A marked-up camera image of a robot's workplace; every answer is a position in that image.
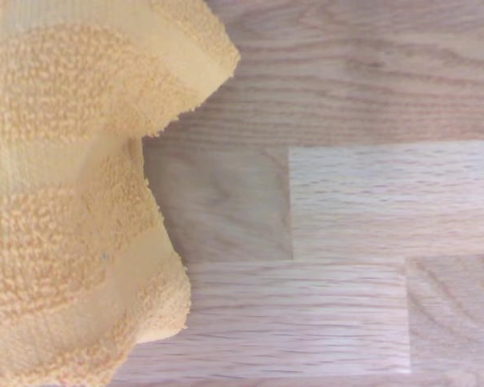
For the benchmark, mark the yellow terry towel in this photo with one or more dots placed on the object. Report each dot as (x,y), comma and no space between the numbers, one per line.
(64,161)

